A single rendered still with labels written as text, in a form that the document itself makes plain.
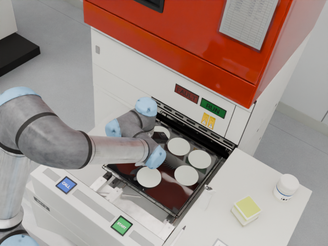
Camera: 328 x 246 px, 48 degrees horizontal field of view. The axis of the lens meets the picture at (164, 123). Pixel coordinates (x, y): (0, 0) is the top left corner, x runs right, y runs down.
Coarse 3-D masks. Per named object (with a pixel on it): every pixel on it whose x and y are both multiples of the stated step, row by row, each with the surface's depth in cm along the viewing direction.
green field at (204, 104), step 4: (204, 100) 150; (204, 104) 152; (208, 104) 150; (212, 104) 149; (208, 108) 152; (212, 108) 150; (216, 108) 149; (220, 108) 148; (216, 112) 150; (220, 112) 149; (224, 112) 148; (220, 116) 150
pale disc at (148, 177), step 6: (144, 168) 150; (138, 174) 148; (144, 174) 149; (150, 174) 149; (156, 174) 149; (138, 180) 146; (144, 180) 147; (150, 180) 147; (156, 180) 147; (150, 186) 145
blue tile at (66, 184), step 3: (63, 180) 135; (66, 180) 135; (69, 180) 135; (60, 183) 134; (63, 183) 134; (66, 183) 134; (69, 183) 135; (72, 183) 135; (60, 186) 133; (63, 186) 133; (66, 186) 133; (69, 186) 134; (72, 186) 134; (63, 189) 132; (66, 189) 133; (69, 189) 133
